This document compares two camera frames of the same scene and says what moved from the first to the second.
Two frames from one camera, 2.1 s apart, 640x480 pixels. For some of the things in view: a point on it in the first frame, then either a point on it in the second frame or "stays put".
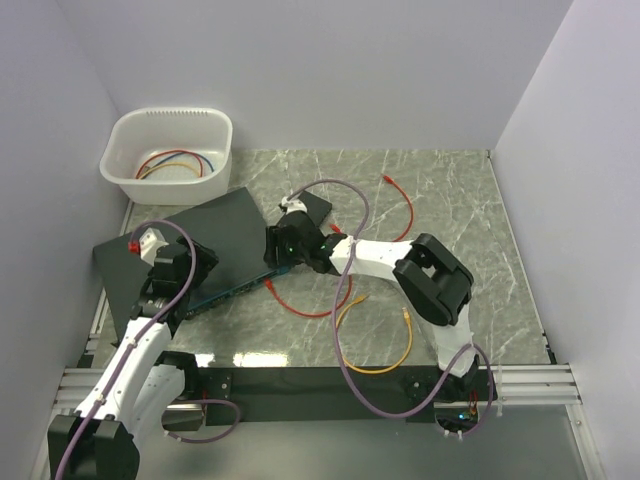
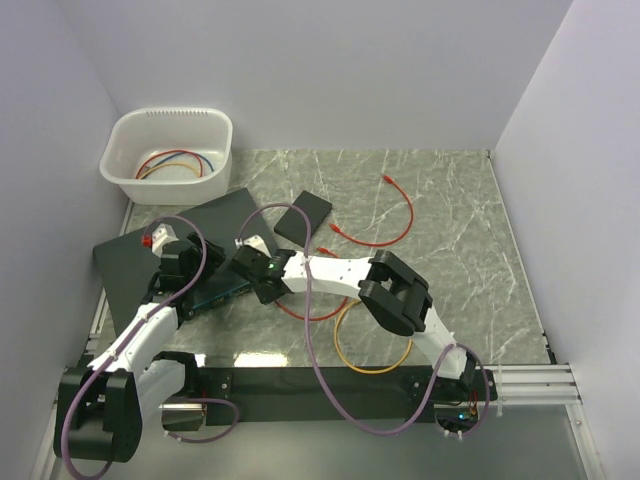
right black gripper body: [287, 255] -> [264, 296]
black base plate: [317, 394] stays put
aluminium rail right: [535, 384] stays put
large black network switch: [229, 228] stays put
